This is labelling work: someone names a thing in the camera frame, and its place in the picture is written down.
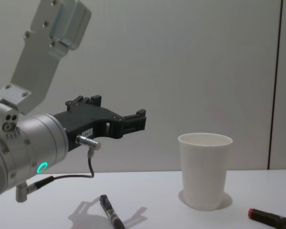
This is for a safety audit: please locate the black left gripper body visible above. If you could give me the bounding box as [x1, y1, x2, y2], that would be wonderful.
[52, 105, 124, 153]

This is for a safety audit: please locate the black marker with red cap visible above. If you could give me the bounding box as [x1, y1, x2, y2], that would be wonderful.
[247, 208, 286, 229]

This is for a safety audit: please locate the white paper cup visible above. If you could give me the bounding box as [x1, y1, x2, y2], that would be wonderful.
[177, 133, 234, 211]

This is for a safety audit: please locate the black pen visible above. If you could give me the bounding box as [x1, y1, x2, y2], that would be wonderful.
[99, 194, 127, 229]

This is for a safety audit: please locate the thin dark gripper cable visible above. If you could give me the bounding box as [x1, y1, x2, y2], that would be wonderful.
[15, 134, 102, 203]

